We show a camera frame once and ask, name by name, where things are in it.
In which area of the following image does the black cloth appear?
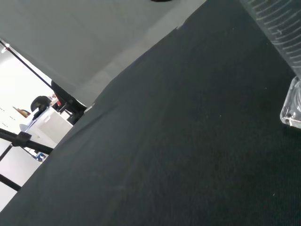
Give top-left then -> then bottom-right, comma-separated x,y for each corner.
0,0 -> 301,226

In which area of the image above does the black thin pole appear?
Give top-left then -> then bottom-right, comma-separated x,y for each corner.
0,38 -> 54,87

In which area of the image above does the white cabinet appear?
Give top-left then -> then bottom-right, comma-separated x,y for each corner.
19,107 -> 74,145

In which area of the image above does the black tripod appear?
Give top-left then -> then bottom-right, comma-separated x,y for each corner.
0,128 -> 56,192

